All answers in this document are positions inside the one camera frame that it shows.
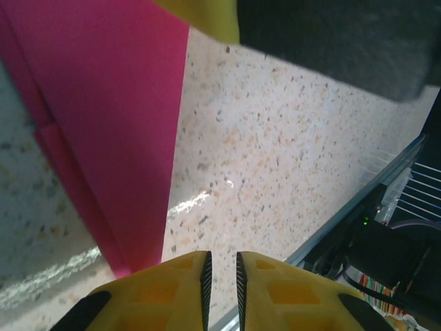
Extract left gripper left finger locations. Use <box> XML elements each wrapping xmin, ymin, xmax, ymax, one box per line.
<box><xmin>51</xmin><ymin>250</ymin><xmax>213</xmax><ymax>331</ymax></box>

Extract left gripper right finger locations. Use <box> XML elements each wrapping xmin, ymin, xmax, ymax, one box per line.
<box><xmin>236</xmin><ymin>250</ymin><xmax>393</xmax><ymax>331</ymax></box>

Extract pink paper sheet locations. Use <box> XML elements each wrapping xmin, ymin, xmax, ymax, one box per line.
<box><xmin>0</xmin><ymin>0</ymin><xmax>190</xmax><ymax>280</ymax></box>

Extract aluminium mounting rail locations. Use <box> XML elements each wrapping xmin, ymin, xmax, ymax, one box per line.
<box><xmin>209</xmin><ymin>134</ymin><xmax>428</xmax><ymax>331</ymax></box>

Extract multicoloured ribbon wires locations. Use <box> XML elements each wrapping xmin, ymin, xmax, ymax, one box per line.
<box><xmin>356</xmin><ymin>272</ymin><xmax>420</xmax><ymax>325</ymax></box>

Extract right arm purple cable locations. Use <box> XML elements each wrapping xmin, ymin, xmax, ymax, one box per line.
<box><xmin>387</xmin><ymin>219</ymin><xmax>431</xmax><ymax>230</ymax></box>

